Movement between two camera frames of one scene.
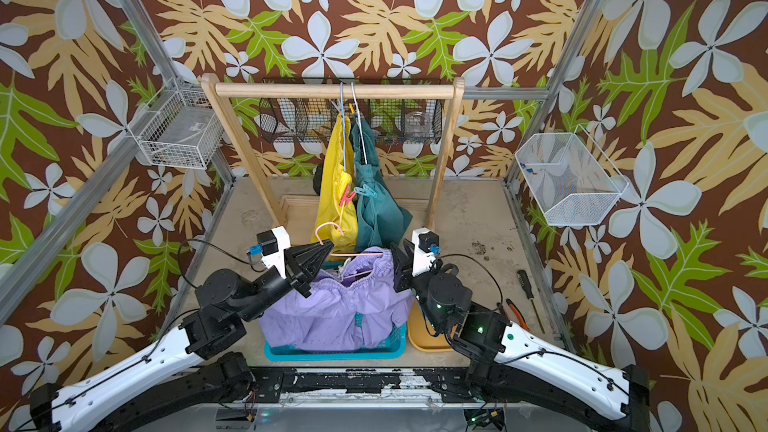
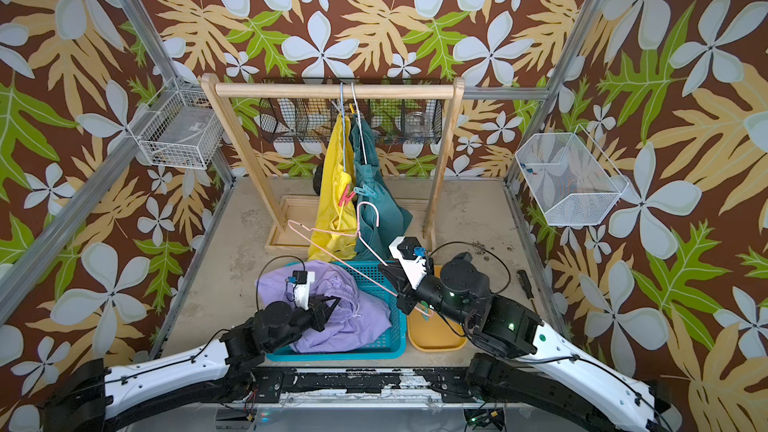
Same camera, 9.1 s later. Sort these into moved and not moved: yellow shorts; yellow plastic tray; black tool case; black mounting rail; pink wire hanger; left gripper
Moved: pink wire hanger; left gripper
Not moved: black tool case; yellow plastic tray; black mounting rail; yellow shorts
